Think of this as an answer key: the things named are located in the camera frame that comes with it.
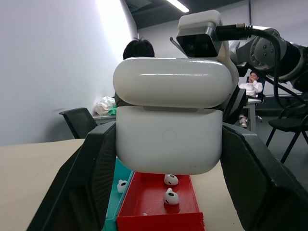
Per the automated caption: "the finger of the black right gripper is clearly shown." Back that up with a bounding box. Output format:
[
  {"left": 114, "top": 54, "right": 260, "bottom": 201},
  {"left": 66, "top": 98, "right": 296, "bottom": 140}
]
[{"left": 222, "top": 88, "right": 248, "bottom": 126}]

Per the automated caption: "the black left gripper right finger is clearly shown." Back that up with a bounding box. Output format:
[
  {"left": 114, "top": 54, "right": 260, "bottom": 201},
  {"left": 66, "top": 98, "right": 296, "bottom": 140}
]
[{"left": 220, "top": 123, "right": 308, "bottom": 231}]

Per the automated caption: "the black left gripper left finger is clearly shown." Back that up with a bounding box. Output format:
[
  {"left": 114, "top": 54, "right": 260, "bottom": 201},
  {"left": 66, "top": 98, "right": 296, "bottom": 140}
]
[{"left": 25, "top": 120, "right": 118, "bottom": 231}]

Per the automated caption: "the white earbud charging case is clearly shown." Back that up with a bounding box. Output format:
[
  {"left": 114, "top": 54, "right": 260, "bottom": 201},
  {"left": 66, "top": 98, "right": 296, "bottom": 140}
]
[{"left": 112, "top": 57, "right": 234, "bottom": 175}]

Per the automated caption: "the seated person in white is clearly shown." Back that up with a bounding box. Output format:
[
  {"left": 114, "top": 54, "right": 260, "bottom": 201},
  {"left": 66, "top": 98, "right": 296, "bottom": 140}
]
[{"left": 238, "top": 70, "right": 264, "bottom": 128}]

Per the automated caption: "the grey desk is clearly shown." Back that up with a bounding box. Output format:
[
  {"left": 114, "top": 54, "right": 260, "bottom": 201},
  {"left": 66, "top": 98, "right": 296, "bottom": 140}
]
[
  {"left": 92, "top": 113, "right": 118, "bottom": 127},
  {"left": 242, "top": 97, "right": 262, "bottom": 132}
]

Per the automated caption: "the teal plastic tray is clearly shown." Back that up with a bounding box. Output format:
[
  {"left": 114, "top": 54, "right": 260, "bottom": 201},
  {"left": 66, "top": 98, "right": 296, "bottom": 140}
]
[{"left": 102, "top": 157, "right": 134, "bottom": 231}]

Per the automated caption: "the black mesh office chair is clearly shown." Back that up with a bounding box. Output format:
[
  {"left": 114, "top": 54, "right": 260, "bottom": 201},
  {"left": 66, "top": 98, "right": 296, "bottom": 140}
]
[{"left": 59, "top": 107, "right": 98, "bottom": 140}]

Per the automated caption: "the black folding chair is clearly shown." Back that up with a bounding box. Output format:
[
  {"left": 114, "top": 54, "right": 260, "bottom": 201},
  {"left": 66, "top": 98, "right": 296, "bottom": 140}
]
[{"left": 266, "top": 92, "right": 308, "bottom": 164}]

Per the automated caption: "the white plastic bag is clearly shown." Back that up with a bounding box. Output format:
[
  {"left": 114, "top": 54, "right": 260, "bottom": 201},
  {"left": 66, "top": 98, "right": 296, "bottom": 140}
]
[{"left": 93, "top": 96, "right": 116, "bottom": 116}]

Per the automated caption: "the red plastic tray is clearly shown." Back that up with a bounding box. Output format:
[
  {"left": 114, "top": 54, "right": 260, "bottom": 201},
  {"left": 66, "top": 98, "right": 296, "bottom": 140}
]
[{"left": 116, "top": 171, "right": 205, "bottom": 231}]

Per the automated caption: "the person with black hair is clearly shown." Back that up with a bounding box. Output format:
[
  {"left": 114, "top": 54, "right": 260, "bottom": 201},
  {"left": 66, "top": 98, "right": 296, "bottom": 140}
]
[{"left": 122, "top": 38, "right": 155, "bottom": 60}]

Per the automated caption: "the ceiling light strip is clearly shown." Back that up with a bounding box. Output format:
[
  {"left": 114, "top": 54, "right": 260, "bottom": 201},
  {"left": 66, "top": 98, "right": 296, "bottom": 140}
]
[{"left": 168, "top": 0, "right": 191, "bottom": 13}]

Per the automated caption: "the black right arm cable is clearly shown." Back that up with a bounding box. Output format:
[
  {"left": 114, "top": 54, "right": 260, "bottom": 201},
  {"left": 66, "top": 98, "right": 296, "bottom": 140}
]
[{"left": 215, "top": 23, "right": 308, "bottom": 111}]

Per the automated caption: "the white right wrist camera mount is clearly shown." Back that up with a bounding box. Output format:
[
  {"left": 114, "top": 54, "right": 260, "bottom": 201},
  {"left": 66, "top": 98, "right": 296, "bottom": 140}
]
[{"left": 175, "top": 10, "right": 239, "bottom": 84}]

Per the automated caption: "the white ventilation duct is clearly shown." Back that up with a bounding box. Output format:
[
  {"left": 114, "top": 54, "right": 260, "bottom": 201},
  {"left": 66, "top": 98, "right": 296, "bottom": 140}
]
[{"left": 119, "top": 0, "right": 140, "bottom": 40}]

